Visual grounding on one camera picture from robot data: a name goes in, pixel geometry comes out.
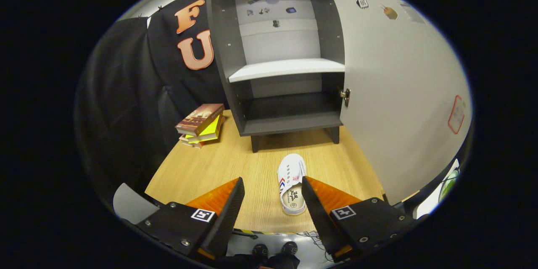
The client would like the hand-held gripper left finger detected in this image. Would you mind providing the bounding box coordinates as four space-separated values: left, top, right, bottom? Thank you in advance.
137 177 245 260

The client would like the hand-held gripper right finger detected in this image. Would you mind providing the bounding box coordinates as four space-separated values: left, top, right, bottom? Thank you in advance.
301 176 421 263

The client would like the white canvas shoe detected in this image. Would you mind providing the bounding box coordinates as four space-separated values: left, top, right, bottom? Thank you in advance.
277 153 307 216

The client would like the grey shoe cabinet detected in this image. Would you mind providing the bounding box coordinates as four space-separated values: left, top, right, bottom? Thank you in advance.
206 0 351 153

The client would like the orange edged book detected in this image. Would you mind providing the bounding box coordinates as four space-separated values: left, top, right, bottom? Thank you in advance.
179 134 219 148

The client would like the yellow book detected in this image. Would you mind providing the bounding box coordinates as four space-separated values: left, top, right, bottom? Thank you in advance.
185 114 223 142

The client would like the brown cover book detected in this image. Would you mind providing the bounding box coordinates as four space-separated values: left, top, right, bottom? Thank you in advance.
175 103 225 136

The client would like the white flat object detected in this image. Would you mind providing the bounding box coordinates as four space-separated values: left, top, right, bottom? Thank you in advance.
416 159 462 219

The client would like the black backdrop cloth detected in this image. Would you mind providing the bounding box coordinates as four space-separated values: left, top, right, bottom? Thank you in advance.
75 0 229 202

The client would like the black cable bundle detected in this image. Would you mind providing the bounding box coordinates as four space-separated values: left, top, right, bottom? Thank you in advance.
294 230 332 253

